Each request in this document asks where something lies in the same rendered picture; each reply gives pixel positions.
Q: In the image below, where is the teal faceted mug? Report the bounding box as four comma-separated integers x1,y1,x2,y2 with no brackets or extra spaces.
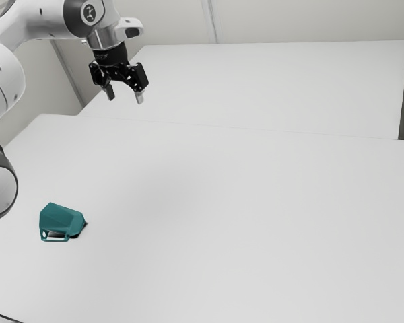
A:
39,201,87,243

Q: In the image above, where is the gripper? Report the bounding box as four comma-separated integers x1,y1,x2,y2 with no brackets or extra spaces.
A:
88,43,149,105

